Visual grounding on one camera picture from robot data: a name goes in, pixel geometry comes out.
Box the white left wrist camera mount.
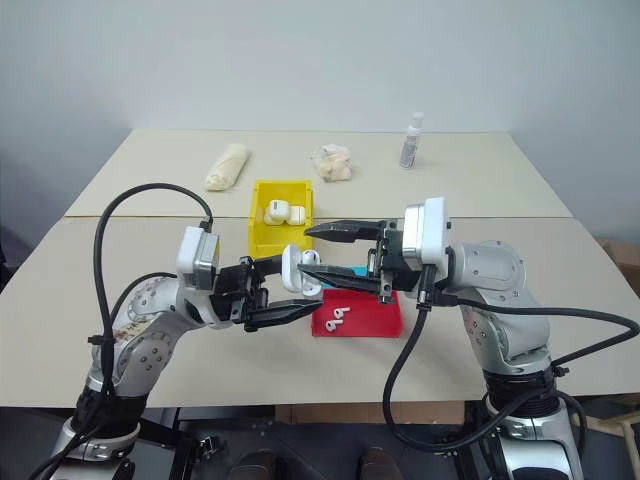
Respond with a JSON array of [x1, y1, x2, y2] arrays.
[[175, 225, 223, 291]]

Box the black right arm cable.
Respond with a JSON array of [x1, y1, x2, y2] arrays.
[[434, 292, 640, 367]]

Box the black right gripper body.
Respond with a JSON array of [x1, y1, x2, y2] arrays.
[[367, 219, 427, 304]]

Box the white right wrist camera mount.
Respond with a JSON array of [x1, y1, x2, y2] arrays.
[[402, 196, 448, 284]]

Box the dark rounded shape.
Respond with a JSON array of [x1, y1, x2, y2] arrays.
[[233, 448, 277, 480], [358, 446, 400, 480]]

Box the wooden frame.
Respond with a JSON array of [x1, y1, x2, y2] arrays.
[[583, 393, 640, 452]]

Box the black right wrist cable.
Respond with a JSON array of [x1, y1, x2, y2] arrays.
[[381, 264, 551, 449]]

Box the yellow plastic bin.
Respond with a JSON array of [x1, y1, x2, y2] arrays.
[[246, 179, 316, 260]]

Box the rolled beige cloth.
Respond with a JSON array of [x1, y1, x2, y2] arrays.
[[203, 143, 251, 193]]

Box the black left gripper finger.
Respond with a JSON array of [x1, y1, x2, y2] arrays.
[[244, 298, 324, 332], [251, 254, 288, 278]]

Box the red tray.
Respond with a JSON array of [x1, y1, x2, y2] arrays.
[[310, 288, 405, 339]]

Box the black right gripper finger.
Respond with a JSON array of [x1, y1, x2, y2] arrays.
[[296, 263, 385, 297], [304, 218, 388, 245]]

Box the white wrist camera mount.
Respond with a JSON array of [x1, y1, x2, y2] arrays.
[[402, 196, 448, 284], [175, 225, 223, 291]]

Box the black table frame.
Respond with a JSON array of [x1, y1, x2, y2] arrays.
[[134, 405, 236, 480]]

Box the brown cardboard box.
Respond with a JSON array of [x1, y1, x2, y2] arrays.
[[596, 238, 640, 287]]

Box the white plastic bottle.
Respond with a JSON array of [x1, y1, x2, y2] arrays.
[[398, 111, 426, 171]]

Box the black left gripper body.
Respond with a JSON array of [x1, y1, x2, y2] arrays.
[[209, 256, 272, 332]]

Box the crumpled clear plastic bag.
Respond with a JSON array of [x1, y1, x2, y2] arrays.
[[309, 143, 355, 184]]

